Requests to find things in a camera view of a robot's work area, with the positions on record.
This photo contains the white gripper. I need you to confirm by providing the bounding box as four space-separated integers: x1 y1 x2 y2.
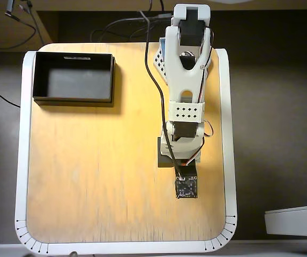
160 133 205 164

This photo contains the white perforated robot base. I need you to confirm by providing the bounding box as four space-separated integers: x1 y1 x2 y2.
153 37 170 86

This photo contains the black rectangular bin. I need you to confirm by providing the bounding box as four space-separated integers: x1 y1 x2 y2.
32 51 116 108

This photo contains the white board strip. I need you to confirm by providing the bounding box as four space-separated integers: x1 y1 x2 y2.
0 242 307 257

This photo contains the white appliance housing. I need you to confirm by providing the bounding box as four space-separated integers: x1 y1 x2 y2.
264 203 307 238

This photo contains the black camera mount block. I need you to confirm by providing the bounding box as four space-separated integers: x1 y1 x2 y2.
157 136 198 178

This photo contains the servo wire bundle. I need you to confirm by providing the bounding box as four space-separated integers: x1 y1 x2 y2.
184 28 214 165

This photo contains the black camera circuit board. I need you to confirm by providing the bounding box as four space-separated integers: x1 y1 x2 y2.
175 175 198 199

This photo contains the black camera cable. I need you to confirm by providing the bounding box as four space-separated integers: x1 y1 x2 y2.
138 10 182 179

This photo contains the grey cable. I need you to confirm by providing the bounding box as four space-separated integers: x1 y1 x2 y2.
99 10 170 38

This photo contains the black looped cable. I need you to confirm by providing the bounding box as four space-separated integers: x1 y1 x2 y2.
90 25 143 43

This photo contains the white table edge frame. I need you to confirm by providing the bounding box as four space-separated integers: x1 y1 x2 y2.
14 48 238 255

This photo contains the thin black cable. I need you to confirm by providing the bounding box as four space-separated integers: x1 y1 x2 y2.
0 12 38 51
19 0 46 45

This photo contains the grey cable connector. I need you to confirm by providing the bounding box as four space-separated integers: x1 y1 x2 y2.
4 0 16 17

